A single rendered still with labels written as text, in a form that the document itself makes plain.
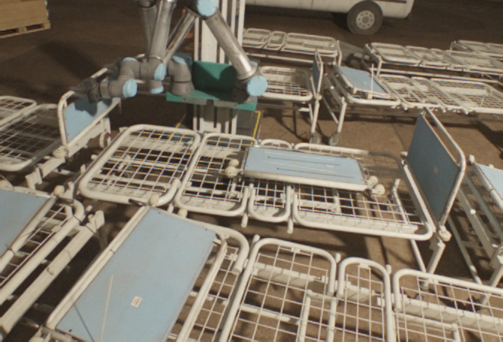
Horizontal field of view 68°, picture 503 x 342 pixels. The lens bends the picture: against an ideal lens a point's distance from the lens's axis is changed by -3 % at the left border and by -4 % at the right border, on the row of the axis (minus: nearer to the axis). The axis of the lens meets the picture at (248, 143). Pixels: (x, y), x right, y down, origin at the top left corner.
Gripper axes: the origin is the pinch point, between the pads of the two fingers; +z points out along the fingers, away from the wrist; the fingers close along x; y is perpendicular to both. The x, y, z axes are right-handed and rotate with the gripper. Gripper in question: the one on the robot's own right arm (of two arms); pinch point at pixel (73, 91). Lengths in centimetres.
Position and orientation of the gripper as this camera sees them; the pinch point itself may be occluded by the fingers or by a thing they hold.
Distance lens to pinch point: 223.8
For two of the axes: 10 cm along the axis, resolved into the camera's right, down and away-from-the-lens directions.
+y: 1.1, -4.6, 8.8
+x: -0.9, -8.9, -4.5
